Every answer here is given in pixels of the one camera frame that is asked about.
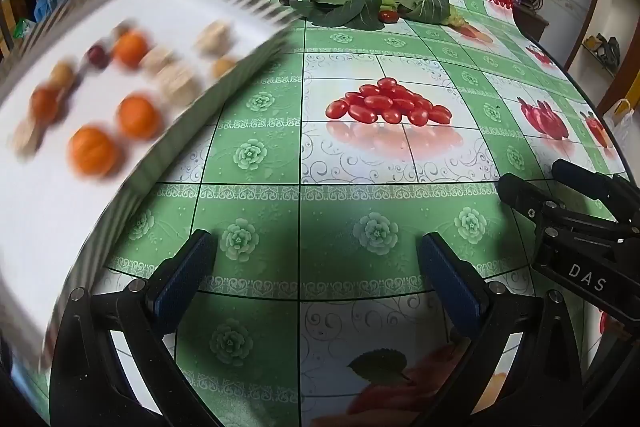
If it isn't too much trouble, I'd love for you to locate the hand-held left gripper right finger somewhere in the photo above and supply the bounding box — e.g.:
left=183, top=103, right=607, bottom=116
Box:
left=418, top=232, right=586, bottom=427

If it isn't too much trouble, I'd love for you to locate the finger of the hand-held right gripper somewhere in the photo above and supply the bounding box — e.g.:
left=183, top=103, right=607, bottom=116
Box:
left=496, top=173, right=627, bottom=239
left=551, top=158, right=640, bottom=224

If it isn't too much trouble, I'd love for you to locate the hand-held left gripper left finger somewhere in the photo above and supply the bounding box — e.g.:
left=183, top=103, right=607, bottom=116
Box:
left=50, top=229, right=219, bottom=427

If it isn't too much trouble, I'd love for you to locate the orange tangerine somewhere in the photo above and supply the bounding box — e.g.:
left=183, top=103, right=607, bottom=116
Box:
left=67, top=125, right=121, bottom=180
left=116, top=93, right=163, bottom=142
left=29, top=86, right=66, bottom=125
left=111, top=31, right=153, bottom=68

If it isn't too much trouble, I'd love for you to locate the tan potato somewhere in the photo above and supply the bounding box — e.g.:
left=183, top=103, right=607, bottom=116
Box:
left=49, top=61, right=78, bottom=90
left=210, top=57, right=240, bottom=80

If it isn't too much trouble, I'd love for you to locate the white tray with striped rim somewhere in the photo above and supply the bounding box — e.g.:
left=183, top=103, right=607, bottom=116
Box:
left=0, top=0, right=297, bottom=370

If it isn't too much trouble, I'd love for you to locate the yellow bag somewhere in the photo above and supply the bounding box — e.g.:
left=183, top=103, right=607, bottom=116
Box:
left=611, top=98, right=635, bottom=128

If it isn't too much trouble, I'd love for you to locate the green fruit-print tablecloth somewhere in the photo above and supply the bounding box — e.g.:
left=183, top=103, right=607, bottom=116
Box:
left=50, top=0, right=632, bottom=427

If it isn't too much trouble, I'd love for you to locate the dark side cabinet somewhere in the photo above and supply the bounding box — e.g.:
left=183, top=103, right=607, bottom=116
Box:
left=512, top=2, right=551, bottom=42

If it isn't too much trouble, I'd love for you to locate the green bok choy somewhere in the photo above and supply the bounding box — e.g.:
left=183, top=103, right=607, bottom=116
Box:
left=290, top=0, right=384, bottom=30
left=392, top=0, right=467, bottom=28

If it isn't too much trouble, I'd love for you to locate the green packet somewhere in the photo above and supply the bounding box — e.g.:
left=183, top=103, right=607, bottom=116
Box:
left=12, top=18, right=37, bottom=42

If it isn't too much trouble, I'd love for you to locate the blue thermos jug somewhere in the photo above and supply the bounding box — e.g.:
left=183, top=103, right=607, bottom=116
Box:
left=32, top=0, right=63, bottom=25

